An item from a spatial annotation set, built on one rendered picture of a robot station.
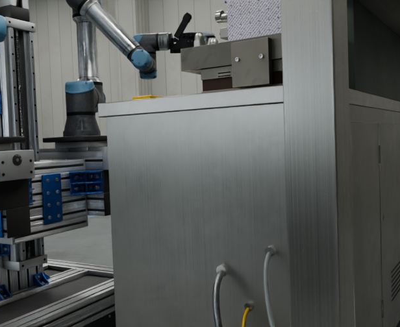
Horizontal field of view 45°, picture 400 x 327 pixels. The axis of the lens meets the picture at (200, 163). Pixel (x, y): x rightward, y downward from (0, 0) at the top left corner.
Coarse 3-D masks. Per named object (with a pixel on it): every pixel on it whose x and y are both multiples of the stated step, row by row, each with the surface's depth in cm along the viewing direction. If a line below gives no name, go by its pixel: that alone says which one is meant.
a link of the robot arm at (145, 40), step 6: (138, 36) 207; (144, 36) 206; (150, 36) 206; (156, 36) 206; (138, 42) 206; (144, 42) 206; (150, 42) 206; (156, 42) 206; (144, 48) 206; (150, 48) 206; (156, 48) 207
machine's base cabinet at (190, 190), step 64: (128, 128) 134; (192, 128) 122; (256, 128) 113; (384, 128) 155; (128, 192) 135; (192, 192) 123; (256, 192) 114; (384, 192) 155; (128, 256) 136; (192, 256) 125; (256, 256) 115; (384, 256) 154; (128, 320) 138; (192, 320) 126; (256, 320) 116; (384, 320) 153
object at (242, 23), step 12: (228, 0) 143; (240, 0) 141; (252, 0) 139; (264, 0) 137; (276, 0) 135; (228, 12) 144; (240, 12) 141; (252, 12) 139; (264, 12) 137; (276, 12) 136; (228, 24) 144; (240, 24) 142; (252, 24) 140; (264, 24) 138; (276, 24) 136; (228, 36) 144; (240, 36) 142; (252, 36) 140
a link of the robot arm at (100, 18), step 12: (72, 0) 195; (84, 0) 193; (96, 0) 196; (84, 12) 196; (96, 12) 194; (96, 24) 196; (108, 24) 194; (108, 36) 195; (120, 36) 194; (120, 48) 195; (132, 48) 194; (132, 60) 193; (144, 60) 192
